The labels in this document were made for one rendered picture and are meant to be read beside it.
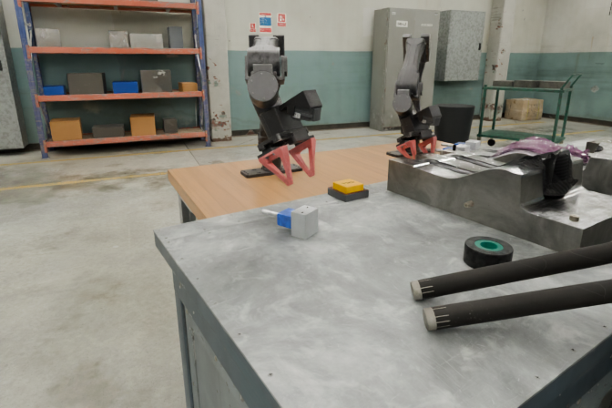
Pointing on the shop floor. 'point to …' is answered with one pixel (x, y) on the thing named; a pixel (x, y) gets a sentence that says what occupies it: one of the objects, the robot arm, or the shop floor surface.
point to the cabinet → (383, 108)
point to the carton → (524, 109)
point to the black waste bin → (454, 123)
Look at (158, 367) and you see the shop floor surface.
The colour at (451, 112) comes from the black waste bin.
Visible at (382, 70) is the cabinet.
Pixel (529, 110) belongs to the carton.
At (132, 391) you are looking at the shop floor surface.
